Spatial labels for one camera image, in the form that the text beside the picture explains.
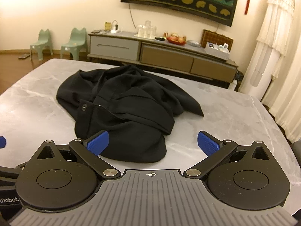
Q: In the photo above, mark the dark remote control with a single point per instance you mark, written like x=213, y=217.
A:
x=24, y=56

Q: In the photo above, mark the small black remote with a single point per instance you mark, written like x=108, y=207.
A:
x=160, y=38

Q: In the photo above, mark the green plastic child chair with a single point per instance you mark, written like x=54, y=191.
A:
x=41, y=43
x=74, y=43

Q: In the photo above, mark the yellow jar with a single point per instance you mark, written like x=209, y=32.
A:
x=108, y=26

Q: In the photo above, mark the dark phone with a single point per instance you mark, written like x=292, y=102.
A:
x=96, y=31

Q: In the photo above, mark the white organizer box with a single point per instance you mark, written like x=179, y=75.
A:
x=216, y=53

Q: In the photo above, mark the clear glass dish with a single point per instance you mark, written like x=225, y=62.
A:
x=194, y=43

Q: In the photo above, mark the white lace-covered standing air conditioner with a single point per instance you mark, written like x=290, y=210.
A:
x=270, y=51

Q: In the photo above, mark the dark upholstered chair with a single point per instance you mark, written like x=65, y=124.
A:
x=296, y=155

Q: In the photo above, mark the black pants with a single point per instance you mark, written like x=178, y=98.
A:
x=131, y=103

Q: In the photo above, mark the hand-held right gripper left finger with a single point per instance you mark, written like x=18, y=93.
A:
x=97, y=143

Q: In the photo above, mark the cream window curtain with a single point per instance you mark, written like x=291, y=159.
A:
x=290, y=98

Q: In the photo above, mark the brown wooden box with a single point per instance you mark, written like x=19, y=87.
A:
x=216, y=36

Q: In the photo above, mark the grey and brown television cabinet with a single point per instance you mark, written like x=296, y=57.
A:
x=164, y=56

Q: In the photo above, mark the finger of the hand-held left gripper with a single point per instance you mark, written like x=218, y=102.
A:
x=2, y=141

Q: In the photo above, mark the red fruit bowl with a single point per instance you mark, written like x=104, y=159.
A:
x=176, y=39

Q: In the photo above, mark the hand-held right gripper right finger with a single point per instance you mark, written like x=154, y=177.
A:
x=208, y=143

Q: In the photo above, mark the set of clear glass cups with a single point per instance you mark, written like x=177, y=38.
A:
x=145, y=30

